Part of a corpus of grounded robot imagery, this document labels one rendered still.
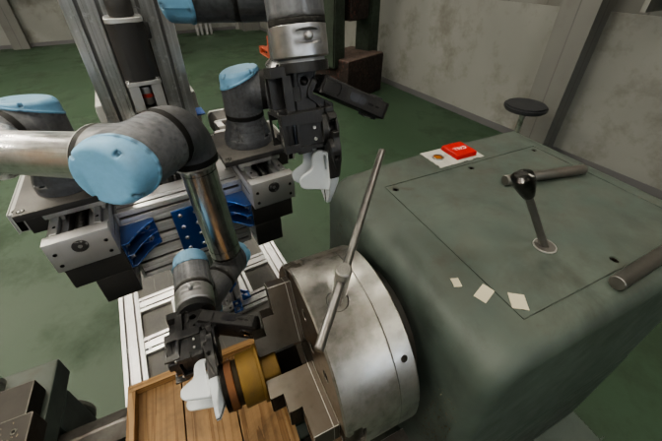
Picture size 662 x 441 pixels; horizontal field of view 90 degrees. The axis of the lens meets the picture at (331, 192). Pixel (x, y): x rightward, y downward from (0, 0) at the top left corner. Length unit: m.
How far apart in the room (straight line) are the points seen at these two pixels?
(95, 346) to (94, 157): 1.74
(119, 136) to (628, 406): 2.20
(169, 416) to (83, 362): 1.39
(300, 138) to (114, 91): 0.79
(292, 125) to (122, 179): 0.28
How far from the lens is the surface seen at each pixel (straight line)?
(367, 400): 0.53
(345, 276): 0.43
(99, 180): 0.62
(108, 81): 1.15
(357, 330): 0.51
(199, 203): 0.77
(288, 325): 0.60
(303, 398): 0.59
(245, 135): 1.05
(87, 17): 1.13
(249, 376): 0.60
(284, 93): 0.46
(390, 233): 0.60
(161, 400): 0.90
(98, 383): 2.12
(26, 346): 2.47
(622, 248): 0.74
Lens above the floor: 1.65
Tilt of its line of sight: 35 degrees down
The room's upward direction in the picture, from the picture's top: straight up
